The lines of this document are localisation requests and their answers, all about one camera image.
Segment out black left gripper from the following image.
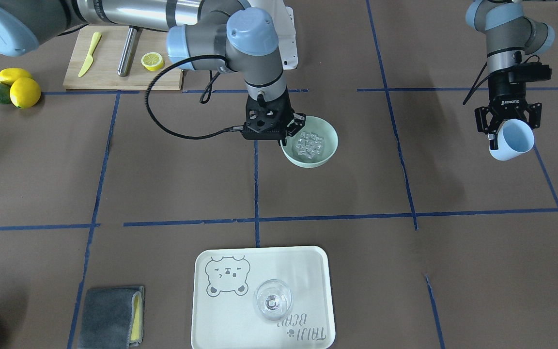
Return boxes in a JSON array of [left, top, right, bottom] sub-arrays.
[[474, 63, 552, 150]]

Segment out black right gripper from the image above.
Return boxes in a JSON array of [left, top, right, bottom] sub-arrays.
[[240, 89, 307, 147]]

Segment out light blue plastic cup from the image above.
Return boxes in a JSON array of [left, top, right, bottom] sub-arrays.
[[490, 119, 535, 161]]

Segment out mint green bowl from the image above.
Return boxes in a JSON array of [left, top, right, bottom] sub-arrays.
[[280, 115, 339, 168]]

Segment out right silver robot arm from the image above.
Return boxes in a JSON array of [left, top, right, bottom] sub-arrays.
[[0, 0, 306, 145]]

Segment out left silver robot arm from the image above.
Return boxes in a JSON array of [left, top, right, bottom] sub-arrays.
[[465, 0, 556, 155]]

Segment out clear ice cubes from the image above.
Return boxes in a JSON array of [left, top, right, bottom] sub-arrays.
[[293, 132, 326, 160]]

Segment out half lemon slice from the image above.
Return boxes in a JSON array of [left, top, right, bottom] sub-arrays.
[[141, 52, 165, 71]]

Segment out clear wine glass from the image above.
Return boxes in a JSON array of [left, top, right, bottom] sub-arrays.
[[254, 279, 293, 322]]

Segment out cream bear tray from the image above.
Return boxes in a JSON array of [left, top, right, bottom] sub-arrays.
[[191, 246, 336, 349]]

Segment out yellow plastic knife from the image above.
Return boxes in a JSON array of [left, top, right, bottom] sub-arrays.
[[77, 32, 102, 78]]

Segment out grey folded cloth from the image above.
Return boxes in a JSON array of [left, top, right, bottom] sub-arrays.
[[77, 285, 145, 349]]

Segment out yellow lemon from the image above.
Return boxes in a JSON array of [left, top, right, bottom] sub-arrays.
[[0, 67, 33, 86], [10, 77, 42, 109]]

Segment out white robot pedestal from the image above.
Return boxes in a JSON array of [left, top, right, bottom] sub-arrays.
[[249, 0, 299, 70]]

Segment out black handled steel knife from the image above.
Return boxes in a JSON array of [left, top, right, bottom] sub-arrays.
[[117, 26, 141, 77]]

